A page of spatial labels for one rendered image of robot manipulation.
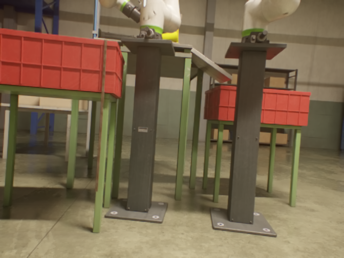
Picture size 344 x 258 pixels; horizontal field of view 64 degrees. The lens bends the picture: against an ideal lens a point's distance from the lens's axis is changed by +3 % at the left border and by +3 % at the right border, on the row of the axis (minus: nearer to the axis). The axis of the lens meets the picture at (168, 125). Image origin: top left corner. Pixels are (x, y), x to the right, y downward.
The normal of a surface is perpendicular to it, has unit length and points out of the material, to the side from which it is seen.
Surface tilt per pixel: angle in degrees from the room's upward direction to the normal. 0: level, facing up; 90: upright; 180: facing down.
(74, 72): 90
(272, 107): 90
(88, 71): 90
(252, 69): 90
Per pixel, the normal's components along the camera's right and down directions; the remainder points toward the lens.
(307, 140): 0.09, 0.04
